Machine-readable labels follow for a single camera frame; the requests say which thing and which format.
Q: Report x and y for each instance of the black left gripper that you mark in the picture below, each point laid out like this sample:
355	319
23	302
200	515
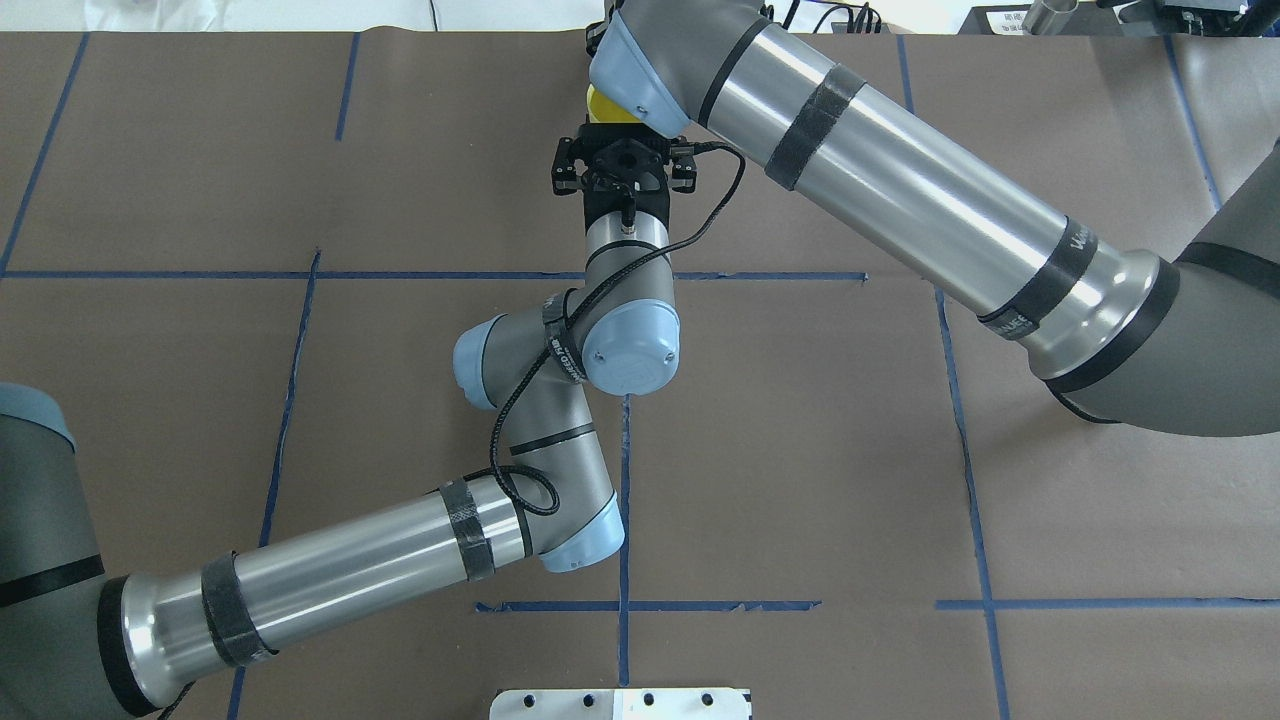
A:
563	175

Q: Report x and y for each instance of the white metal mount base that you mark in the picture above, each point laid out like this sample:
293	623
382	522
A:
624	703

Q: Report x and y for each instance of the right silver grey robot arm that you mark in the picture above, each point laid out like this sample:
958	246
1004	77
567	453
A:
1185	347

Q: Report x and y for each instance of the yellow plastic cup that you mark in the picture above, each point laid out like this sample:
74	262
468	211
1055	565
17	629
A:
602	110

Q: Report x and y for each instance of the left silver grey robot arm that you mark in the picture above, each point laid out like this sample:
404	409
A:
249	320

